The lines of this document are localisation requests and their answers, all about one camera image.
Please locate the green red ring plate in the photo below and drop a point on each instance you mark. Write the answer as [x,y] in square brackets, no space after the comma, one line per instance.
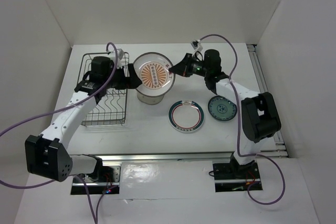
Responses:
[186,116]

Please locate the blue floral plate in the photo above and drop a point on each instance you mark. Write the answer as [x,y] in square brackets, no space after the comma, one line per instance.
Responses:
[221,108]

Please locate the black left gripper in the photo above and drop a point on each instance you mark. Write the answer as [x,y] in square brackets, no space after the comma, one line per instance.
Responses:
[130,82]

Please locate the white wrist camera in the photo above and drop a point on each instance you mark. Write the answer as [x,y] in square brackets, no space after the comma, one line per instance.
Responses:
[116,57]
[196,44]

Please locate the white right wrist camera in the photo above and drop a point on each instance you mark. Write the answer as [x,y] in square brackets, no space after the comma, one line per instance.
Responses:
[196,44]

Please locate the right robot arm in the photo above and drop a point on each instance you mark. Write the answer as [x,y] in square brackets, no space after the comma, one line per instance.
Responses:
[258,117]

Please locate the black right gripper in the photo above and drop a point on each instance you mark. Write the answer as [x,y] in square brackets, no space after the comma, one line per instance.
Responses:
[182,68]

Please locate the aluminium frame rail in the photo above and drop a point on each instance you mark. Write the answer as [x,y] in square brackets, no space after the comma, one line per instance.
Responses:
[269,120]

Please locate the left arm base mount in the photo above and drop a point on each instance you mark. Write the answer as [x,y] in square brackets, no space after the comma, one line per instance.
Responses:
[94,175]

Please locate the clear glass plate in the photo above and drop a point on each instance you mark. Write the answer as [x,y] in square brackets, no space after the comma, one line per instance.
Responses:
[150,100]

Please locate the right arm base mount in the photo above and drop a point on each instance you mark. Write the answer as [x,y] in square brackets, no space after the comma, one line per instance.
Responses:
[232,177]

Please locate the orange sunburst plate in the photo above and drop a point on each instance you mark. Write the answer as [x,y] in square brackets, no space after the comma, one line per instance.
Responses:
[153,70]

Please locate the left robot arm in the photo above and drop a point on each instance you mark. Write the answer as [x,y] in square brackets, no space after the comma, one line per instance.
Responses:
[46,154]

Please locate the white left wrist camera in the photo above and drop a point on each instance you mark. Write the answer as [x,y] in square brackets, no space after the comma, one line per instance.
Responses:
[116,57]

